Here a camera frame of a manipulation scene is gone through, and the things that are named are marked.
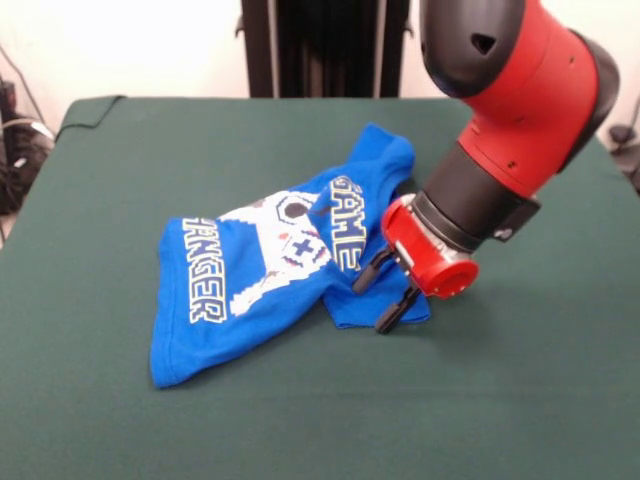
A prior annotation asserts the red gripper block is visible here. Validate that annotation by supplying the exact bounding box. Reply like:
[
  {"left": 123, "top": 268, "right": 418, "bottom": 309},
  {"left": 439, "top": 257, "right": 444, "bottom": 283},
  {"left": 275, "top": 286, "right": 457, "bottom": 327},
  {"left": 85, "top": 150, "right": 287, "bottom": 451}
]
[{"left": 351, "top": 197, "right": 480, "bottom": 335}]

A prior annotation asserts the blue printed t-shirt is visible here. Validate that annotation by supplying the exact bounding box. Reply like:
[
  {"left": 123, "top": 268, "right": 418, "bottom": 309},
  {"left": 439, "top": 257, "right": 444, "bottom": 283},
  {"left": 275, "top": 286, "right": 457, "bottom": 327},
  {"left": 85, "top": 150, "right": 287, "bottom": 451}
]
[{"left": 148, "top": 121, "right": 432, "bottom": 390}]

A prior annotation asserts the dark green table cloth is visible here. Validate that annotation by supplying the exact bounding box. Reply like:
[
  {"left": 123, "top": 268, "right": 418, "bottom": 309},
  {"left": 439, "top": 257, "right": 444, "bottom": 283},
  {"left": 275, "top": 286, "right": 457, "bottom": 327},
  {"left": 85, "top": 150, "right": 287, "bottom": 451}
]
[{"left": 0, "top": 96, "right": 640, "bottom": 480}]

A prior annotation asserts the small black box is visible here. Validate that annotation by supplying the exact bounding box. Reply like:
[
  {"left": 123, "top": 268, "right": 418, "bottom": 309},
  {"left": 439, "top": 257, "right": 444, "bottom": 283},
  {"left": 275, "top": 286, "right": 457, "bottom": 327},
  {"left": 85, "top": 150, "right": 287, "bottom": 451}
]
[{"left": 0, "top": 79, "right": 19, "bottom": 121}]

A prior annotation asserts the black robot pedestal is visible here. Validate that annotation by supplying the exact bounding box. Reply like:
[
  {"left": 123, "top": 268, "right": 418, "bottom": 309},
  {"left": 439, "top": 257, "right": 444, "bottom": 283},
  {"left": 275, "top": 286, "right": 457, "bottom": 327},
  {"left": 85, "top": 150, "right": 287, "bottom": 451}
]
[{"left": 234, "top": 0, "right": 421, "bottom": 99}]

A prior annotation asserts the black plug with cable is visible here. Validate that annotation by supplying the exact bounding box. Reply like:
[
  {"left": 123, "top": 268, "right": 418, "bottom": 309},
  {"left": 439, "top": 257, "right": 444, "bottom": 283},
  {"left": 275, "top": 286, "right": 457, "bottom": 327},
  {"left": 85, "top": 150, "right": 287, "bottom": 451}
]
[{"left": 607, "top": 123, "right": 640, "bottom": 196}]

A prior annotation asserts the black cable bundle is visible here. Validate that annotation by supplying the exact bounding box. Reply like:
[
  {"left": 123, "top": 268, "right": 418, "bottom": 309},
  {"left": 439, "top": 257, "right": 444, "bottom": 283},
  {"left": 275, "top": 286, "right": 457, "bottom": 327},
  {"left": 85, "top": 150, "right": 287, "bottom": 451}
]
[{"left": 0, "top": 117, "right": 56, "bottom": 216}]

